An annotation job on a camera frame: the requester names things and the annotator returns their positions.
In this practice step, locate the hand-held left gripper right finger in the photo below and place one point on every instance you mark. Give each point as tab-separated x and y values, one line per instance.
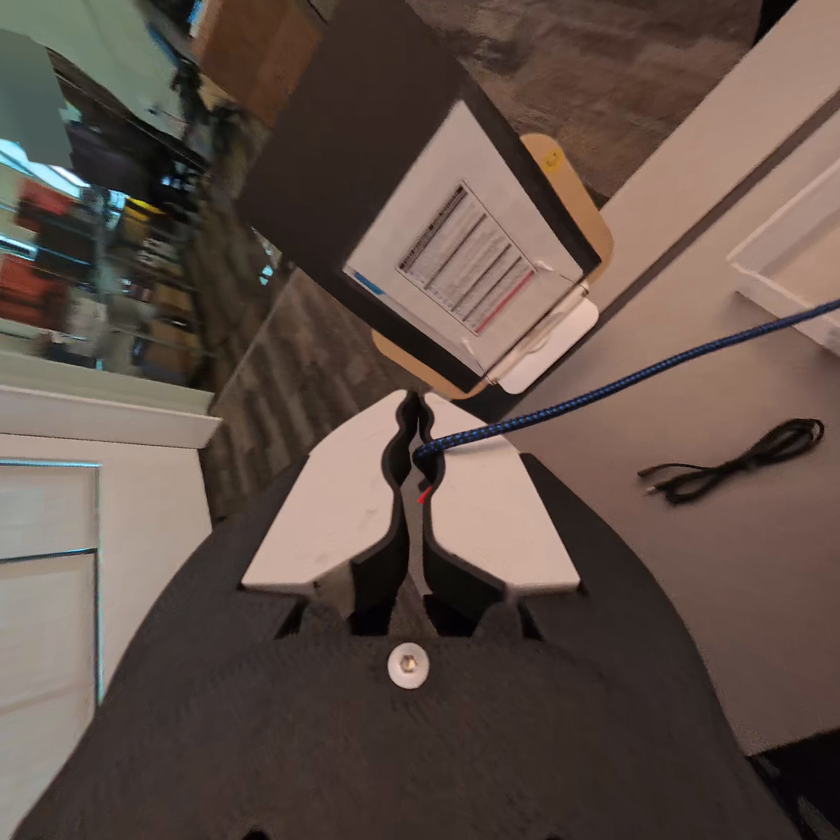
505	525

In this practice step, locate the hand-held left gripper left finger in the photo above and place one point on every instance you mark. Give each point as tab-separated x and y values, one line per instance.
328	512

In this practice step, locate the clear plastic bin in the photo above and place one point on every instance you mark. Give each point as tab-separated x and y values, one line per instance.
787	262

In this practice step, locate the yellow smiley sticker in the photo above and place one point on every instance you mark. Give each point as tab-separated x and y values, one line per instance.
552	161

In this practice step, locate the instruction board stand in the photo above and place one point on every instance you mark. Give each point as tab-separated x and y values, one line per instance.
367	131

